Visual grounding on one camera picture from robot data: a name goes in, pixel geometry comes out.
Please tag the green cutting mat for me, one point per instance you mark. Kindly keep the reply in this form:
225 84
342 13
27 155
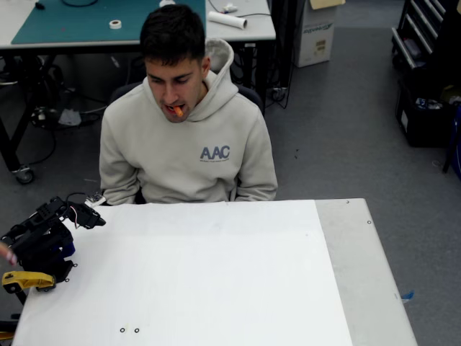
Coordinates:
72 21

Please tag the white crumpled cloth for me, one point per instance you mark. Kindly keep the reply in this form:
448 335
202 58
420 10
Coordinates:
69 117

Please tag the black storage bin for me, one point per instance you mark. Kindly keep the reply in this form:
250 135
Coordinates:
425 122

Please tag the crumpled clear plastic wrap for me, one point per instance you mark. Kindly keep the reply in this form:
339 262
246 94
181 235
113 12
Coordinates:
167 3

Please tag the small white plastic part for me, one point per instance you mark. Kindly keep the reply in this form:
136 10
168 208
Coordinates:
229 6

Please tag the orange and black clamp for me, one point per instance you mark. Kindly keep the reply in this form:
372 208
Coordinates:
5 329

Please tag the bystander hand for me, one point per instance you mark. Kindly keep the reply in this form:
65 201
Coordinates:
7 254

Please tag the white tape roll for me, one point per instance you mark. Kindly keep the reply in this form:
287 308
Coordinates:
115 24

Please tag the yellow bar clamp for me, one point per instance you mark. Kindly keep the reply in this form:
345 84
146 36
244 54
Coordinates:
27 279

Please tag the black tool cabinet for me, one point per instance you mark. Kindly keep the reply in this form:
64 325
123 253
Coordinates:
421 32

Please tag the white paper roll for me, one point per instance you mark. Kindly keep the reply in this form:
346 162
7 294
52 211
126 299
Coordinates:
227 18

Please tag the man in beige hoodie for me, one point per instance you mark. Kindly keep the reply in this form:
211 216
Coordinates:
187 151

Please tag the large white paper sheet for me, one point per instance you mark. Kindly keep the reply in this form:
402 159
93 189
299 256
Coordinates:
216 274

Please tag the blue metal frame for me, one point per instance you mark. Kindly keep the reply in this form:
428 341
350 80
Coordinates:
454 140

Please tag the white cardboard box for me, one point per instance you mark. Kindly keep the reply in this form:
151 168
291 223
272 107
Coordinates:
317 39

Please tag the blue tape piece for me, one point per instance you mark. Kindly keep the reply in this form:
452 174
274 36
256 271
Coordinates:
407 296

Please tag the grey workbench with black legs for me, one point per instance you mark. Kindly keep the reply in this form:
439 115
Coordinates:
257 30

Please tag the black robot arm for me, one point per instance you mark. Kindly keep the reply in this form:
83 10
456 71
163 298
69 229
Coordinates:
34 241

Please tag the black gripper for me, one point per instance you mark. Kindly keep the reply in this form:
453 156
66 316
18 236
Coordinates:
88 218

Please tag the orange baby carrot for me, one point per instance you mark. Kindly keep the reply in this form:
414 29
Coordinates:
179 111

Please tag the tan paper folder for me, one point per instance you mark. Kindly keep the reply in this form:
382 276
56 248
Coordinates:
326 3

